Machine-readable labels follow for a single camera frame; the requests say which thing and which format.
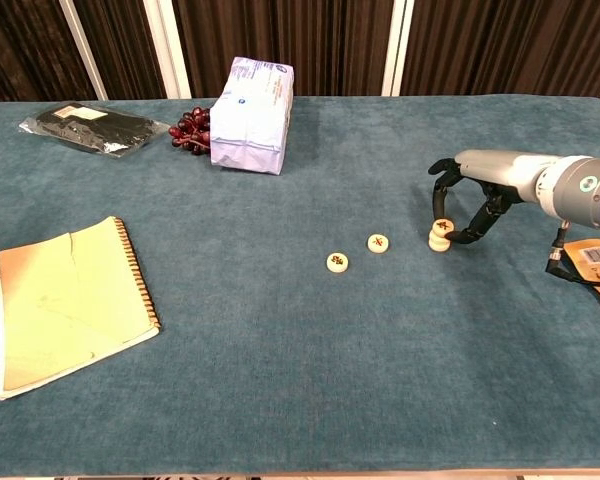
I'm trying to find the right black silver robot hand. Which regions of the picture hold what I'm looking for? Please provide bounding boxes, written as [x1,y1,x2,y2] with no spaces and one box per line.
[428,149,561,245]

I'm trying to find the dark brown pleated curtain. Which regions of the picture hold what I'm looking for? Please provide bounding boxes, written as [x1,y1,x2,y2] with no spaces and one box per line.
[0,0,600,104]

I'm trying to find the white tissue pack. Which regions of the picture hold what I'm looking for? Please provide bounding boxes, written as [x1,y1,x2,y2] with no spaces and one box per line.
[209,56,295,176]

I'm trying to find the teal table cloth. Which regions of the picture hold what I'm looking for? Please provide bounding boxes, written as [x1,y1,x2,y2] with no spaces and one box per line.
[0,95,600,476]

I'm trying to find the dark red grape bunch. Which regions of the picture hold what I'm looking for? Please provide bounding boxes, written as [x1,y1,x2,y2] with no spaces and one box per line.
[168,106,212,156]

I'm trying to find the black item in plastic bag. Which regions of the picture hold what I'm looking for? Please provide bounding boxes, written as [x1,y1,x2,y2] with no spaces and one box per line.
[18,101,171,159]

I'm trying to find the tan spiral notebook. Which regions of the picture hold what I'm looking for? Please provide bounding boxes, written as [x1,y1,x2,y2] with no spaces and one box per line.
[0,215,162,401]

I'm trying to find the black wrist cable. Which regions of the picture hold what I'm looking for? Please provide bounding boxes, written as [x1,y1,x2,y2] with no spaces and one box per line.
[544,222,599,287]

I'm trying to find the white partition post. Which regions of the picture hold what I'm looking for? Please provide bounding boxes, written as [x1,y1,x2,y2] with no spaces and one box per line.
[143,0,192,100]
[59,0,109,101]
[381,0,415,97]

